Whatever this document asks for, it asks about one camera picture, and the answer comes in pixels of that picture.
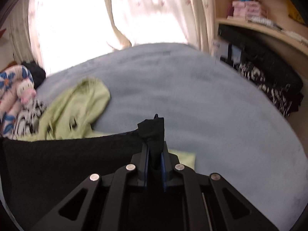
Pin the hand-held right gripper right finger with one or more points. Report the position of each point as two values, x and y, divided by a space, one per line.
163 168

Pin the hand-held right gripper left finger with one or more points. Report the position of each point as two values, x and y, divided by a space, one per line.
145 163

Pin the green and black hooded jacket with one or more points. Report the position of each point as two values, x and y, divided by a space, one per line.
72 105

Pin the blue-grey bed blanket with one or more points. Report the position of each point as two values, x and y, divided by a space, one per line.
192 89

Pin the black and white printed garment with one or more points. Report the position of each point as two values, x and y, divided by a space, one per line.
26 122

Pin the white cardboard box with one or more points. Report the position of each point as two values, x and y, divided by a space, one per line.
219 47

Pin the black and white patterned cloth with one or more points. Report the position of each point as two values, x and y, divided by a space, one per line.
276 96

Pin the white cat plush toy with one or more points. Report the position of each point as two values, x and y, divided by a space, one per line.
25 90

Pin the dark cloth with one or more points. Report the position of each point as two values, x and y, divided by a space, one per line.
36 73

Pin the black bag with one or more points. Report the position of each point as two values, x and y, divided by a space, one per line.
264 53

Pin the floral rolled quilt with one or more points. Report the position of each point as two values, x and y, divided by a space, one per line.
7 81

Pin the floral sheer curtain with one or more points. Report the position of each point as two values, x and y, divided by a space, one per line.
21 28
154 2

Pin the wooden shelf unit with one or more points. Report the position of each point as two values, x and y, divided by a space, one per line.
221 0

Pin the pink drawer organizer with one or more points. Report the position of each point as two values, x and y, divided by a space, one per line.
247 9

